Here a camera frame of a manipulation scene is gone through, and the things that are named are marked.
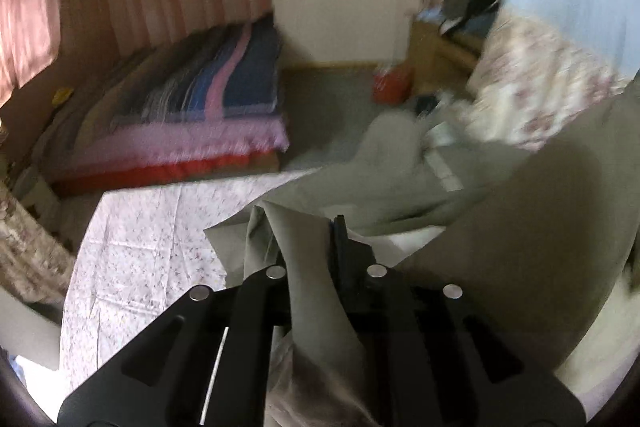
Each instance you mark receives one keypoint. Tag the light blue cloth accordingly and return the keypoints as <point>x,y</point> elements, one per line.
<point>432,14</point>

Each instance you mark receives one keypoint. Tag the pink window curtain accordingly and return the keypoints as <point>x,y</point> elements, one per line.
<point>30,22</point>

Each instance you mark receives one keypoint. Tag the small yellow toy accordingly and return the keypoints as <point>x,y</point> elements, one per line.
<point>63,95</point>

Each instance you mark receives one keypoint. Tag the pink floral bedsheet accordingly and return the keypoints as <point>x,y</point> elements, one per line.
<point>140,247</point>

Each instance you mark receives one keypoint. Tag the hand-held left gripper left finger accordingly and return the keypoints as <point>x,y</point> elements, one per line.
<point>265,302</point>

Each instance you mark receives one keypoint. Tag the striped blanket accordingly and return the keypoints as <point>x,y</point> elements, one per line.
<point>240,72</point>

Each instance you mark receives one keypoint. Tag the blue floral curtain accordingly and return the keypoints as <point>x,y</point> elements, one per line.
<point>30,252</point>
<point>550,57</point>

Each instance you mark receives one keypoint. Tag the wooden nightstand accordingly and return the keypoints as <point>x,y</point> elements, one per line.
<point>435,57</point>

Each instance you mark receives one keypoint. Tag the olive grey jacket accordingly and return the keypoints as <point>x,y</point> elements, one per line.
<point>500,227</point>

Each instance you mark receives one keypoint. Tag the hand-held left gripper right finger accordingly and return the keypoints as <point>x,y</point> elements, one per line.
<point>350,267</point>

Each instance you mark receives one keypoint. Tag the bed with brown headboard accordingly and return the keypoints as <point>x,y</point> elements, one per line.
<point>200,142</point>

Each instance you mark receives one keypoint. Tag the red bag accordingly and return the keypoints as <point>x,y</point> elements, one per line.
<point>394,86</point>

